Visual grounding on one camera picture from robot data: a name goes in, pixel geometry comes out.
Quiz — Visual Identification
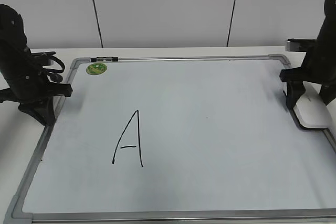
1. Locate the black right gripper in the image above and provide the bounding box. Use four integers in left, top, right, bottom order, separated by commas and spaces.
279, 39, 336, 109

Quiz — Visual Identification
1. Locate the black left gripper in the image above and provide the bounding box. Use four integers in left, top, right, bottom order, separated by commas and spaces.
1, 48, 72, 126

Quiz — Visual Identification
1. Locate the white rectangular whiteboard eraser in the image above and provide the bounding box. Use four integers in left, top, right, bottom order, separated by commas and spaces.
289, 88, 332, 130

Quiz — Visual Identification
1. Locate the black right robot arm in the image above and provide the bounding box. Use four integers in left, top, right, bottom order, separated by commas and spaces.
279, 0, 335, 110

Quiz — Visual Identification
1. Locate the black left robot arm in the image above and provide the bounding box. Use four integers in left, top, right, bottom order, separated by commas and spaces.
1, 4, 72, 126

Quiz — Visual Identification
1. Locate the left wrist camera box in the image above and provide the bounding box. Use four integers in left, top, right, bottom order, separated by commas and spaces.
31, 51, 56, 67

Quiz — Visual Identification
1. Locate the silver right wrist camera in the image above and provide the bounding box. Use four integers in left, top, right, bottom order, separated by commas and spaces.
285, 38, 316, 52

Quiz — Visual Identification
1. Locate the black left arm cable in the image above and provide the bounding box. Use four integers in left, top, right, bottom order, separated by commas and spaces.
31, 52, 66, 84

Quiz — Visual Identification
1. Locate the black clip on frame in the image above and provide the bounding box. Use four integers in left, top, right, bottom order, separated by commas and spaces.
90, 57, 119, 62

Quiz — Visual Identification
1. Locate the whiteboard with grey frame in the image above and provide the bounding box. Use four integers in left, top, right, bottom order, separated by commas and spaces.
4, 55, 335, 223

